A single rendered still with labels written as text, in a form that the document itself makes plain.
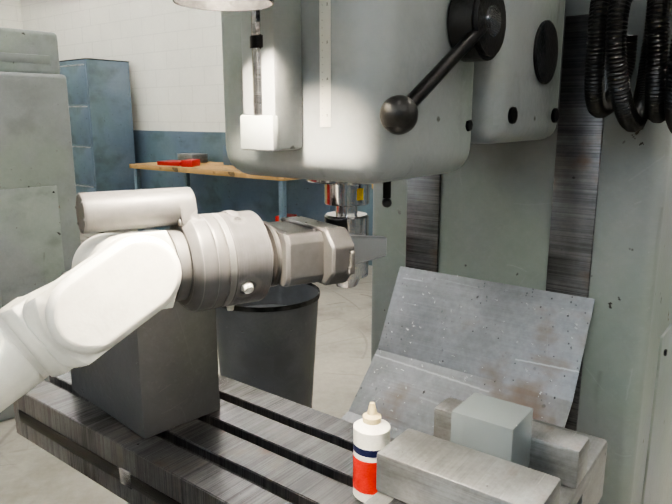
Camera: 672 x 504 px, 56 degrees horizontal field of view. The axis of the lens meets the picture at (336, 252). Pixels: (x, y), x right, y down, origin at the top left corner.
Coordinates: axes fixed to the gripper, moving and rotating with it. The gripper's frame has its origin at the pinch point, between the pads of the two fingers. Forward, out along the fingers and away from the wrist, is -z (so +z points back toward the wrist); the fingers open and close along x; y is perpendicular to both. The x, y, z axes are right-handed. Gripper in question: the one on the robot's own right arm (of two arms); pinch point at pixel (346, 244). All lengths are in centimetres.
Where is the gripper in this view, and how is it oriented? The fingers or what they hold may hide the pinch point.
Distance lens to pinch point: 66.4
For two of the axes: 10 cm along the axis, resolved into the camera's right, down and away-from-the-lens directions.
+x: -5.5, -1.8, 8.2
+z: -8.4, 1.1, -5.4
